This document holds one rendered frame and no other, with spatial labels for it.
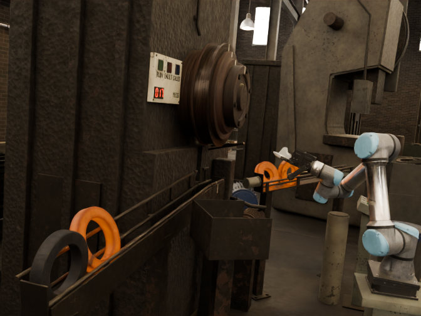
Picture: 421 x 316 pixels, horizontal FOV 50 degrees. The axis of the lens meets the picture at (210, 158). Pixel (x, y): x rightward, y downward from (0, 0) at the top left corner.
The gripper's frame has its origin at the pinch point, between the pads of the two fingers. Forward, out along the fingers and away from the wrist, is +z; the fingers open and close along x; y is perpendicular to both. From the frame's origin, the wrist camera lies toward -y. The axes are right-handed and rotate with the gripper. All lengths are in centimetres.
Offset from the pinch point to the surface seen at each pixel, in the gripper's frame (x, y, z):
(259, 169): -14.6, -13.8, 6.9
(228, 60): 39, 35, 30
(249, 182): -3.1, -20.1, 7.3
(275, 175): -22.4, -14.4, -2.2
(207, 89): 56, 20, 28
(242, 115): 26.1, 14.1, 17.9
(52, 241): 145, -19, 18
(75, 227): 130, -22, 22
